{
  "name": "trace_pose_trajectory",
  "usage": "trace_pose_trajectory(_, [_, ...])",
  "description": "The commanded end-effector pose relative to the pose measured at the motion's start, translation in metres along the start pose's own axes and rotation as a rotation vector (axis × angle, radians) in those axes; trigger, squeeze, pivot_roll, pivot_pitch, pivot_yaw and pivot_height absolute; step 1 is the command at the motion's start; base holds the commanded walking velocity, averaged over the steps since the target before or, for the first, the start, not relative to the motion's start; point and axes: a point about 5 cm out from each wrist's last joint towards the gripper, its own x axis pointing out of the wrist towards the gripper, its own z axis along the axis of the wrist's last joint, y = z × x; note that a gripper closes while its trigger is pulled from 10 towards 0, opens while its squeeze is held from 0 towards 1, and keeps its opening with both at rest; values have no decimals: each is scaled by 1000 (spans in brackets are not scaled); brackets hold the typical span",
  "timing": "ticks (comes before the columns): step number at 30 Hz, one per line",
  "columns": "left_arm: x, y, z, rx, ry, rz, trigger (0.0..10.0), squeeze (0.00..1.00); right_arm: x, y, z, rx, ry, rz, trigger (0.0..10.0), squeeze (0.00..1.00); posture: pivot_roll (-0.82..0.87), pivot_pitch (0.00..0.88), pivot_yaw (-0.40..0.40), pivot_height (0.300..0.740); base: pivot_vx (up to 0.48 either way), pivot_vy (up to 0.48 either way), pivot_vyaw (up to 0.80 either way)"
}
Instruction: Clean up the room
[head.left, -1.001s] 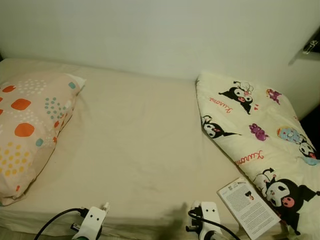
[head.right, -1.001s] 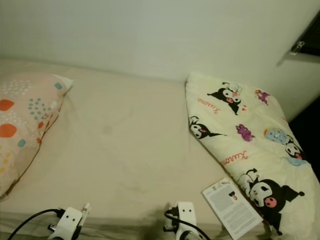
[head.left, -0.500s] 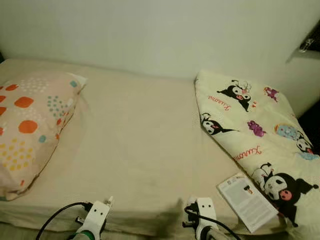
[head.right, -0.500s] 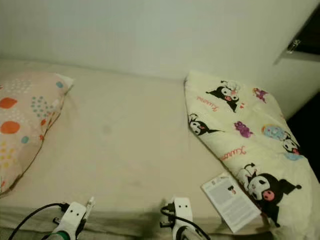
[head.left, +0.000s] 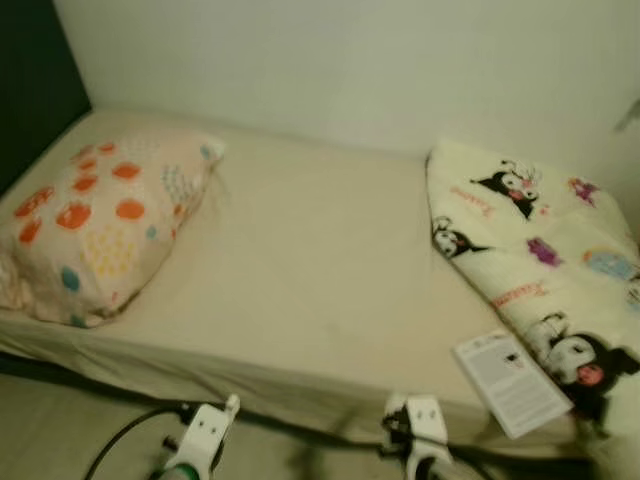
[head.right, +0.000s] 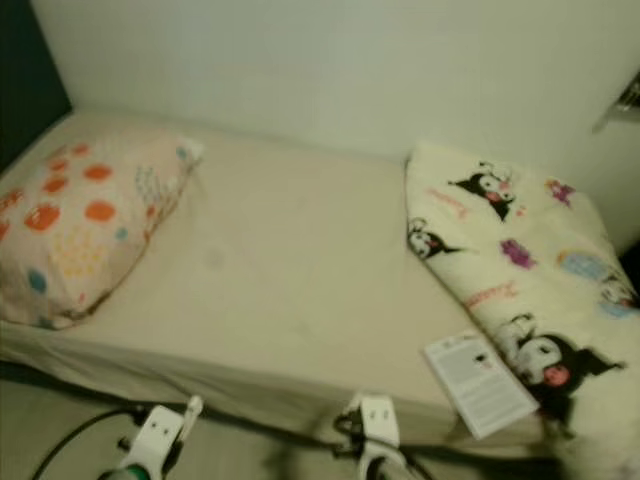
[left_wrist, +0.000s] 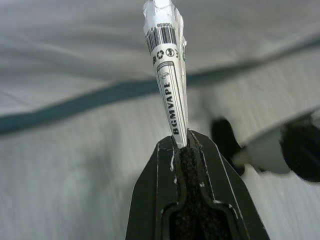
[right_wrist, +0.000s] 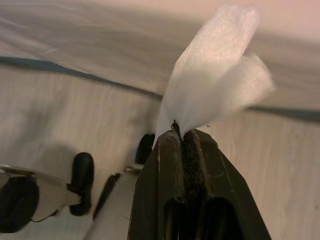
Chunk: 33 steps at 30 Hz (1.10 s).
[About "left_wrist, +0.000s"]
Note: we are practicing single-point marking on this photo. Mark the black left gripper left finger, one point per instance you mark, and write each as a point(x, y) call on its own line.
point(155, 195)

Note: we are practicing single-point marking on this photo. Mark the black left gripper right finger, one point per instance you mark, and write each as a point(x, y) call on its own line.
point(225, 200)

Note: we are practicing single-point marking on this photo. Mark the white printed paper package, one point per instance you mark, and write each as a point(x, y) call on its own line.
point(170, 100)

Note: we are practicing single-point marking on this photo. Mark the cream bed mattress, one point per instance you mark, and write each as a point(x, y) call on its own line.
point(75, 50)

